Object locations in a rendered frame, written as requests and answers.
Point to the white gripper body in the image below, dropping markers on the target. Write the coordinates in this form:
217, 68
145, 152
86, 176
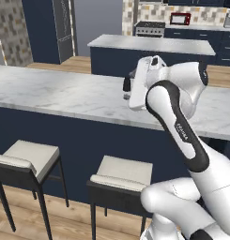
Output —
141, 87

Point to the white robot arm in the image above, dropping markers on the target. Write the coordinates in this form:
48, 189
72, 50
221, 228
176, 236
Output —
182, 93

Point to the navy dining counter marble top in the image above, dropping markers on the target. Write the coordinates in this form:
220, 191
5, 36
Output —
72, 140

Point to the navy kitchen island marble top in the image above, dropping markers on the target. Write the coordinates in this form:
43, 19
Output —
113, 62

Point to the steel stove with oven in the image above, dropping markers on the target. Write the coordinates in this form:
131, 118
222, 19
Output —
150, 28

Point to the red microwave oven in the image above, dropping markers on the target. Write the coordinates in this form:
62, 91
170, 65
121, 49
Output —
180, 18

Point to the black stool cream seat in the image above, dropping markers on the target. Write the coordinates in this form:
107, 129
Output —
125, 175
28, 159

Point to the navy base cupboard run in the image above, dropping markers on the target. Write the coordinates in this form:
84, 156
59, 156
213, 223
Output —
220, 47

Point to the navy blue fridge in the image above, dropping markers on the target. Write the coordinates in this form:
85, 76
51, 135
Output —
41, 31

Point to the navy wall cupboard run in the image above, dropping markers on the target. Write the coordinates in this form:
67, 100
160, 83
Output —
194, 2

